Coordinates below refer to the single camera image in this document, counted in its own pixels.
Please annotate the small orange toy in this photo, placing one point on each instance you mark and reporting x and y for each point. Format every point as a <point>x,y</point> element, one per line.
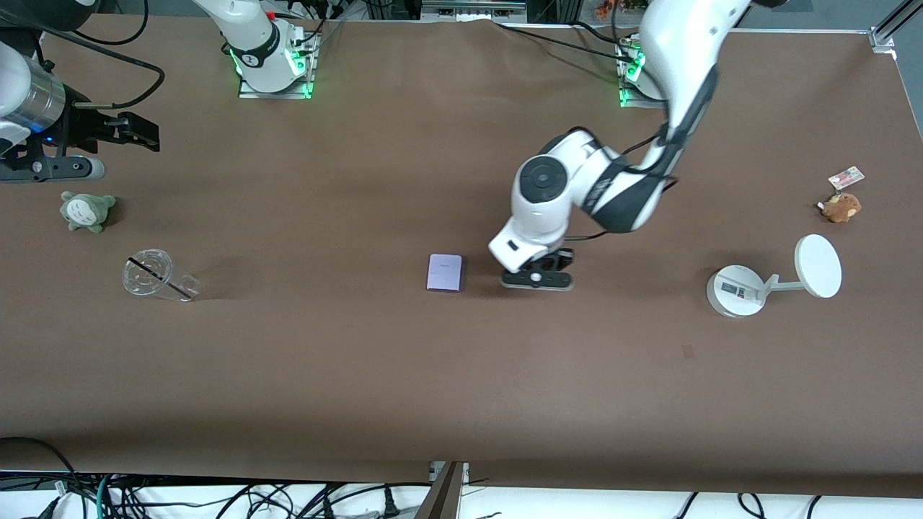
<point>604,10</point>

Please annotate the dark table support post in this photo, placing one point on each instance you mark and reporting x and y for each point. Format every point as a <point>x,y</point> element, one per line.
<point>443,501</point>

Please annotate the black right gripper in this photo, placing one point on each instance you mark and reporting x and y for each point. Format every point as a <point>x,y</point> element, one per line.
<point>81,125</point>

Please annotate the clear plastic cup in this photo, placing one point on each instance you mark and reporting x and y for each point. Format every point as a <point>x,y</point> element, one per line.
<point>144,281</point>

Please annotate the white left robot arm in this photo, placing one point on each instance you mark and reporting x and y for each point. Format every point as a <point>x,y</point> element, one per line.
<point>670,43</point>

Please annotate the silver table edge bracket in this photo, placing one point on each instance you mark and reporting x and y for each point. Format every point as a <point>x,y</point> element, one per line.
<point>435,472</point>

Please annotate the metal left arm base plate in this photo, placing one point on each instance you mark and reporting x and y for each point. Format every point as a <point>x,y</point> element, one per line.
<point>634,102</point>

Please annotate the grey-green totoro plush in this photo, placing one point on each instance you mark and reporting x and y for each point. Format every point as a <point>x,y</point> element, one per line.
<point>85,211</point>

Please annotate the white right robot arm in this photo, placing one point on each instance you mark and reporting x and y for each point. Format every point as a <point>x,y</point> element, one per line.
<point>256,36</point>

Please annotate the black straw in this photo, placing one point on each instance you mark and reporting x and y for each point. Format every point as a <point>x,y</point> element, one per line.
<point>160,277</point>

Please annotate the brown table cover sheet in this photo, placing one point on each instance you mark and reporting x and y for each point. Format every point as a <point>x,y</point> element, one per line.
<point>461,375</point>

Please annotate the small purple box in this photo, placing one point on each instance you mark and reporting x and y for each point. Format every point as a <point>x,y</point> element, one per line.
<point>444,272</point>

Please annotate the white round phone stand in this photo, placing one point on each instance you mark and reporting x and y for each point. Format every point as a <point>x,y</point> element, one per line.
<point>735,292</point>

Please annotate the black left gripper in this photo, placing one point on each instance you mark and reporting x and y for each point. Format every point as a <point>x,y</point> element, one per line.
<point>563,256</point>

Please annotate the aluminium table corner bracket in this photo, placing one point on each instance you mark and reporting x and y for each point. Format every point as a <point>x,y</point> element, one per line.
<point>882,38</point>

